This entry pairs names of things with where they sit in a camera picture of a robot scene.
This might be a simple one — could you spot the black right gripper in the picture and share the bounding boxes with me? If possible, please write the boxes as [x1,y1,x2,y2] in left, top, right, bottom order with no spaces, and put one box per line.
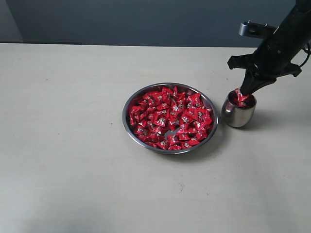
[227,12,311,95]

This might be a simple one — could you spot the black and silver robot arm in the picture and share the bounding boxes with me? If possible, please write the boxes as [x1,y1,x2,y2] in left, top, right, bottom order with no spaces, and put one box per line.
[227,0,311,96]

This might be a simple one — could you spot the red candies inside cup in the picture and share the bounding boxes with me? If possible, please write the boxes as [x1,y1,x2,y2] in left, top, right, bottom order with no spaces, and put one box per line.
[229,92,256,109]

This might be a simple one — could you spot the stainless steel cup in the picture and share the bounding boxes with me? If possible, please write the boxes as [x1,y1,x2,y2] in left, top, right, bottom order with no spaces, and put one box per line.
[221,90,257,128]

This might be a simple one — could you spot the round metal bowl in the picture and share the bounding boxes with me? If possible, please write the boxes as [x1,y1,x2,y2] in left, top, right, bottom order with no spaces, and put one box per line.
[122,82,219,155]

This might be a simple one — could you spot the pile of red wrapped candies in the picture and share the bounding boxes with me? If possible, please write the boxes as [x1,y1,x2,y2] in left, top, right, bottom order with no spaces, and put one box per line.
[128,85,212,150]

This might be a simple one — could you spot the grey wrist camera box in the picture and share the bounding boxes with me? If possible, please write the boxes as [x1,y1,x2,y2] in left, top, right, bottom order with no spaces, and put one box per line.
[239,20,277,39]

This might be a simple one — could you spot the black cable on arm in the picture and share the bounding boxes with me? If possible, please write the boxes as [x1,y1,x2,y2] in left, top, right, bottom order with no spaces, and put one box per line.
[300,41,311,67]

